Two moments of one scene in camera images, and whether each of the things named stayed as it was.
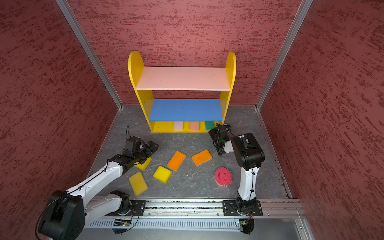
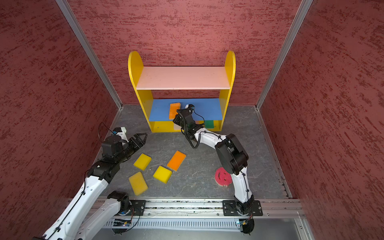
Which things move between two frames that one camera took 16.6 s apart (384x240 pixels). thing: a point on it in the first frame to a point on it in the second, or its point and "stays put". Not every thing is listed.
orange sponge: [201, 157] to [173, 108]
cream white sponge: [178, 125] stays put
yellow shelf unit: [182, 115] stays put
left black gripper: [149, 151] to [135, 142]
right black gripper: [211, 132] to [178, 118]
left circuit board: [119, 222] stays put
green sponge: [209, 125] stays put
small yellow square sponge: [162, 174] stays put
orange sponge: [176, 160] stays put
